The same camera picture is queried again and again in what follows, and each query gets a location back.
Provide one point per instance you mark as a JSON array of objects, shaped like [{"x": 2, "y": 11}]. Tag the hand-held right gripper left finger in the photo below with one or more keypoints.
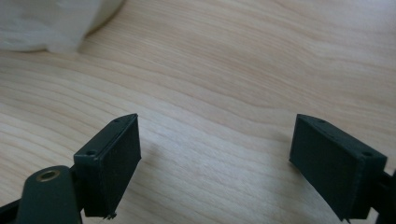
[{"x": 107, "y": 165}]

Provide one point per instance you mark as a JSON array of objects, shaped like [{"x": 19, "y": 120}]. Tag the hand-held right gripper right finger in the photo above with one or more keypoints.
[{"x": 330, "y": 161}]

